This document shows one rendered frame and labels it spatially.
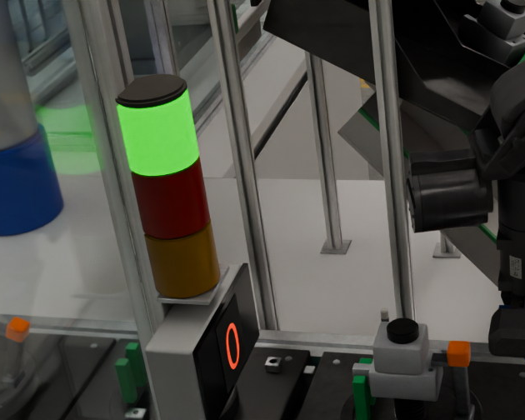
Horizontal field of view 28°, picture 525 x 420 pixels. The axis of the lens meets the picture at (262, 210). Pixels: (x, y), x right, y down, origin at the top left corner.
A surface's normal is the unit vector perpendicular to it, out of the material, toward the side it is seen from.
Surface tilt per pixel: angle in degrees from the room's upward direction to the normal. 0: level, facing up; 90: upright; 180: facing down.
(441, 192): 57
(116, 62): 90
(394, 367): 90
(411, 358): 90
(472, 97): 25
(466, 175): 30
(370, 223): 0
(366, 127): 90
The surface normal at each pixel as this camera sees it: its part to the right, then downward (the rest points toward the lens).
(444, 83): 0.26, -0.75
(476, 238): -0.44, 0.47
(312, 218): -0.13, -0.87
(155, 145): 0.00, 0.47
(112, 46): 0.95, 0.02
